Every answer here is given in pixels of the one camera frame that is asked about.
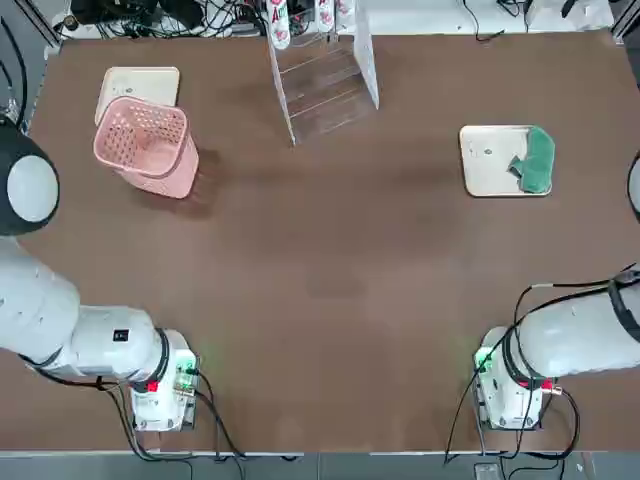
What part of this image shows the pink perforated plastic basket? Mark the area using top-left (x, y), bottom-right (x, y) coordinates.
top-left (92, 95), bottom-right (201, 200)

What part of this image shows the green fleece cloth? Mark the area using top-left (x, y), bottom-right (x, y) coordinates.
top-left (507, 125), bottom-right (557, 194)

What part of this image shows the clear plastic bag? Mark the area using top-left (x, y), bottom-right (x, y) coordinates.
top-left (529, 0), bottom-right (616, 32)

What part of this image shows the beige tray with rabbit print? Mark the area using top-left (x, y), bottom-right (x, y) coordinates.
top-left (95, 66), bottom-right (181, 123)
top-left (458, 124), bottom-right (554, 198)

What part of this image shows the black left arm base cable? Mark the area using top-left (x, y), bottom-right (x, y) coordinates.
top-left (94, 377), bottom-right (197, 462)
top-left (192, 369), bottom-right (247, 461)

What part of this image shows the black cable along right arm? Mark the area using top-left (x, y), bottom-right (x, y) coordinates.
top-left (514, 269), bottom-right (640, 326)

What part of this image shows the aluminium frame post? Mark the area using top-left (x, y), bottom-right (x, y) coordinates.
top-left (612, 0), bottom-right (640, 49)

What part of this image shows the black right arm base cable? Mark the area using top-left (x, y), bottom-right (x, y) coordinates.
top-left (443, 379), bottom-right (482, 467)
top-left (548, 387), bottom-right (582, 462)

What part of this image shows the clear acrylic stepped shelf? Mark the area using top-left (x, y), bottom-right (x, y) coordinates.
top-left (266, 9), bottom-right (381, 147)

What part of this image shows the black adapter cable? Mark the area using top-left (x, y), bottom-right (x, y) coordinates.
top-left (461, 0), bottom-right (506, 43)

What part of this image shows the black arm base cable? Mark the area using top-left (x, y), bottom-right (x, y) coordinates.
top-left (94, 377), bottom-right (197, 462)
top-left (548, 387), bottom-right (582, 462)
top-left (443, 379), bottom-right (482, 467)
top-left (192, 369), bottom-right (247, 461)

